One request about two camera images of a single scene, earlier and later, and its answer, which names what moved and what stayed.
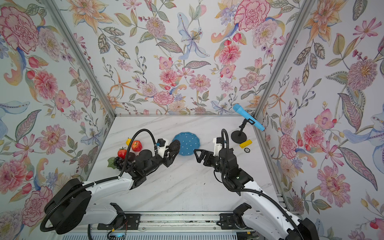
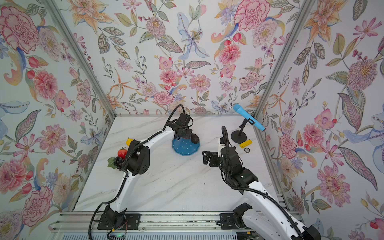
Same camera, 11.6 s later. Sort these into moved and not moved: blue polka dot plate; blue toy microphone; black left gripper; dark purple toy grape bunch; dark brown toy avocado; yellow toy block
Moved: dark brown toy avocado; black left gripper
Not moved: blue polka dot plate; dark purple toy grape bunch; blue toy microphone; yellow toy block
